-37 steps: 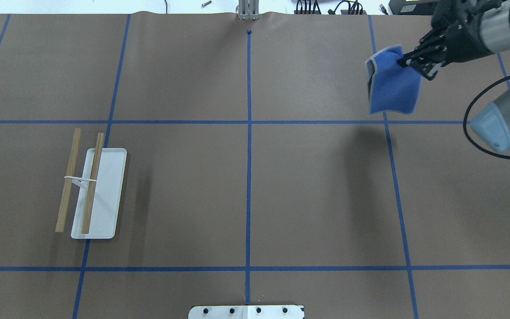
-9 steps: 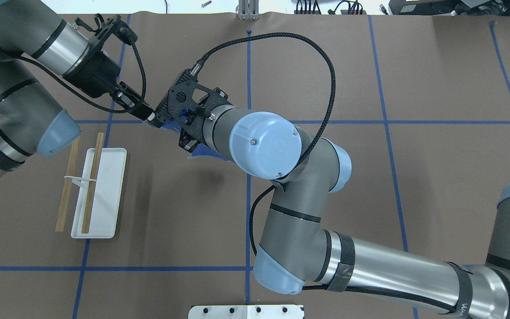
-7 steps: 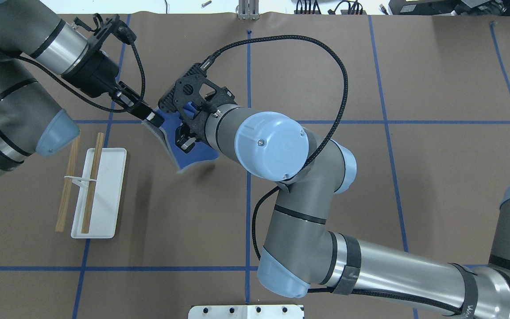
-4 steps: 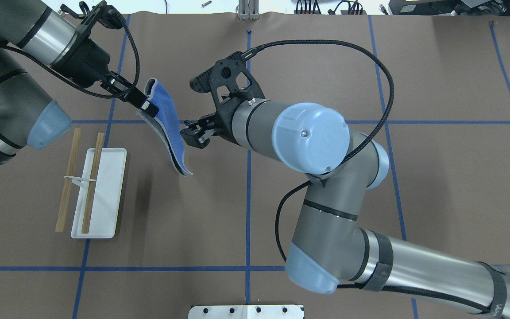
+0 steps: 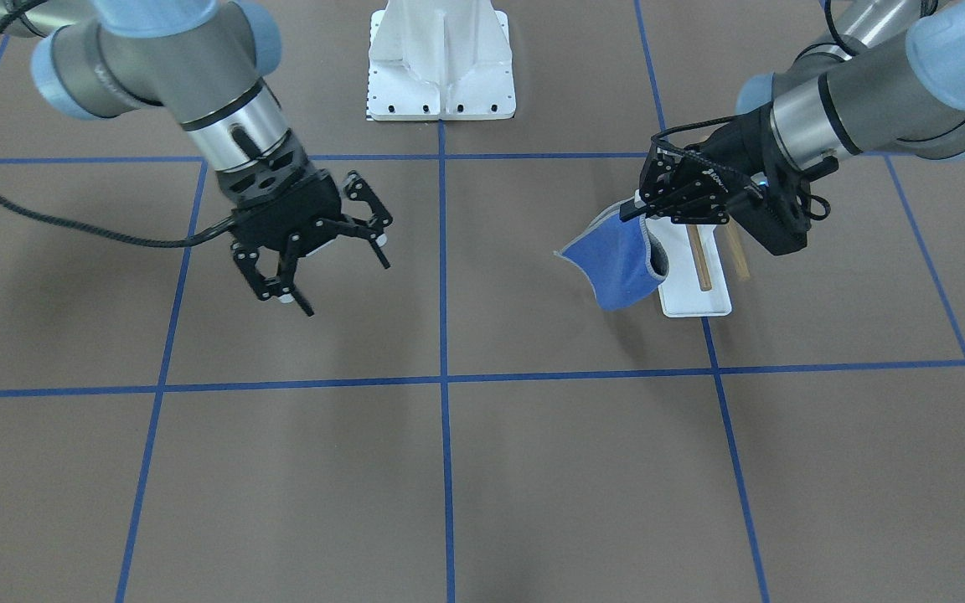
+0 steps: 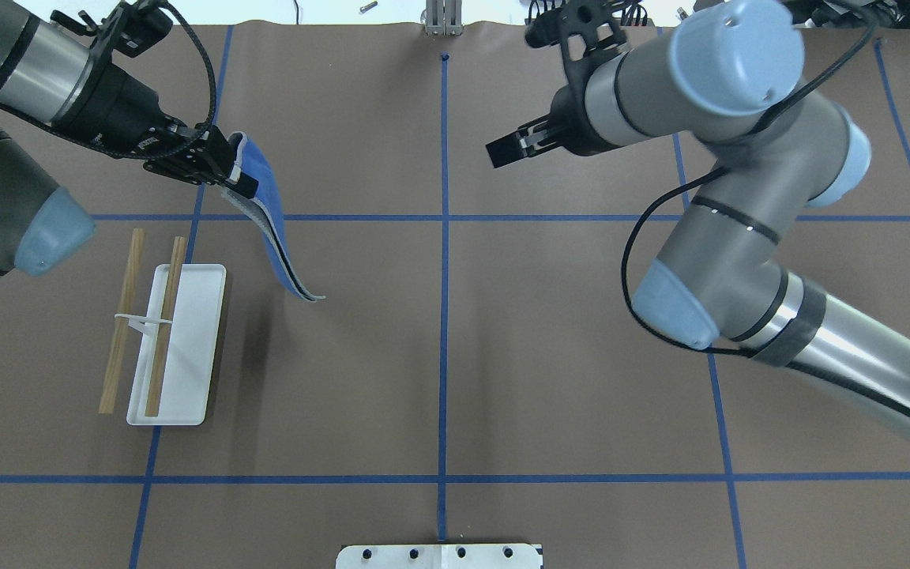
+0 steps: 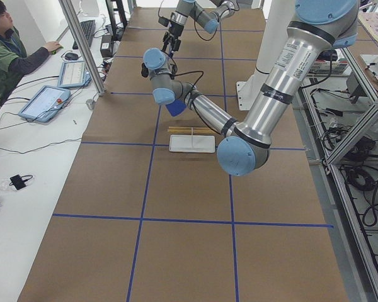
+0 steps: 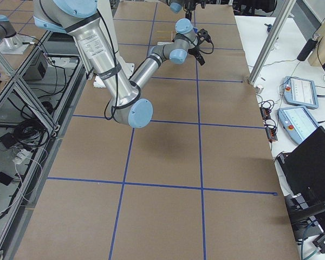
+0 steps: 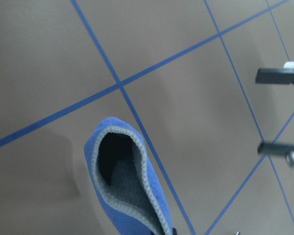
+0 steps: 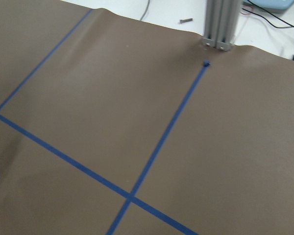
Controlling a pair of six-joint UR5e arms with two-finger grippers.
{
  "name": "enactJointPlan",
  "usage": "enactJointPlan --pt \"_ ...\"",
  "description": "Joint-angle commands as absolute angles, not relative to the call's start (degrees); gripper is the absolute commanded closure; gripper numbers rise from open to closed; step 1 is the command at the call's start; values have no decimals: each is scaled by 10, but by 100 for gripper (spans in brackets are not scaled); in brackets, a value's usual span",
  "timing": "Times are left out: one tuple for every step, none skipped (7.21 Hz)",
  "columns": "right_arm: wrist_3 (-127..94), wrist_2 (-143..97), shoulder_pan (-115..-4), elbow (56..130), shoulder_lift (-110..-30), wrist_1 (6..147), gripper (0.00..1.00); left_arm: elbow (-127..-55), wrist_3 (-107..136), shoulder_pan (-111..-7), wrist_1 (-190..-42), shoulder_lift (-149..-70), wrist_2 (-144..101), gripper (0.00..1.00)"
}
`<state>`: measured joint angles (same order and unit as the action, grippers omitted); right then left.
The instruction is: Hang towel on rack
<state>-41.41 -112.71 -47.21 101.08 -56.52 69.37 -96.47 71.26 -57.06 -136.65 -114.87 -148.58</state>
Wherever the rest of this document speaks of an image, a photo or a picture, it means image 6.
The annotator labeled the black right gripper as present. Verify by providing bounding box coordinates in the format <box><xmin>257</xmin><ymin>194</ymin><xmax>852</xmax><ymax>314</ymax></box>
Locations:
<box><xmin>485</xmin><ymin>87</ymin><xmax>620</xmax><ymax>168</ymax></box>

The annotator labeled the blue microfiber towel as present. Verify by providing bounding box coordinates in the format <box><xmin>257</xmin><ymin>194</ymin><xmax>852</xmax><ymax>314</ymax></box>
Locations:
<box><xmin>221</xmin><ymin>132</ymin><xmax>325</xmax><ymax>302</ymax></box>

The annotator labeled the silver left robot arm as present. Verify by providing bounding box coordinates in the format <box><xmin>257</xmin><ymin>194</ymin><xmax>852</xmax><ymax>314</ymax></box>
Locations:
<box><xmin>0</xmin><ymin>1</ymin><xmax>258</xmax><ymax>280</ymax></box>

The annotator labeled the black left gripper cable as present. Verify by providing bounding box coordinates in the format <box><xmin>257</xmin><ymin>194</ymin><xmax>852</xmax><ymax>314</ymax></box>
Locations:
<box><xmin>0</xmin><ymin>0</ymin><xmax>219</xmax><ymax>151</ymax></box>

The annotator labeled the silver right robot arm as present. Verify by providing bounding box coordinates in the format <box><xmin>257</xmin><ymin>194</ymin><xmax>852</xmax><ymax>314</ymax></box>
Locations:
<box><xmin>487</xmin><ymin>1</ymin><xmax>910</xmax><ymax>442</ymax></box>

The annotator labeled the black usb hub near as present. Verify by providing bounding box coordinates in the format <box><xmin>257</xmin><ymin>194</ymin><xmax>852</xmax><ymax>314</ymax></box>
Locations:
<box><xmin>610</xmin><ymin>0</ymin><xmax>654</xmax><ymax>28</ymax></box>

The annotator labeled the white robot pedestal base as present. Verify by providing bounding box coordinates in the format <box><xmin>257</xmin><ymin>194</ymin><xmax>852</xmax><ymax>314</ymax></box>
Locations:
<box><xmin>335</xmin><ymin>543</ymin><xmax>545</xmax><ymax>568</ymax></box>

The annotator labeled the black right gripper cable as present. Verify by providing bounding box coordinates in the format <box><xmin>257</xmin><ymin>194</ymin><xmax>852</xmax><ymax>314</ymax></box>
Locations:
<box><xmin>621</xmin><ymin>16</ymin><xmax>882</xmax><ymax>356</ymax></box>

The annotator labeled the aluminium camera frame post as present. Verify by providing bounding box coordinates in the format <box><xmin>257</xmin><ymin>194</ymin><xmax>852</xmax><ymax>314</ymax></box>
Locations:
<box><xmin>422</xmin><ymin>0</ymin><xmax>464</xmax><ymax>36</ymax></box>

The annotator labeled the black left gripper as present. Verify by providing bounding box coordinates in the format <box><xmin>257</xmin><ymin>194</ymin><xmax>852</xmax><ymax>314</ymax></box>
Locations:
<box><xmin>48</xmin><ymin>62</ymin><xmax>259</xmax><ymax>199</ymax></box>

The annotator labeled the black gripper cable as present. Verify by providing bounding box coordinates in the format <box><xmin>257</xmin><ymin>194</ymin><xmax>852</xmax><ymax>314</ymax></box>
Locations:
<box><xmin>621</xmin><ymin>16</ymin><xmax>882</xmax><ymax>356</ymax></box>
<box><xmin>0</xmin><ymin>0</ymin><xmax>219</xmax><ymax>151</ymax></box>

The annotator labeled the white and wooden towel rack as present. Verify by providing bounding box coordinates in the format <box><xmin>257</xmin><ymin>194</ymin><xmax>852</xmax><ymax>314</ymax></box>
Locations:
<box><xmin>97</xmin><ymin>228</ymin><xmax>228</xmax><ymax>428</ymax></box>

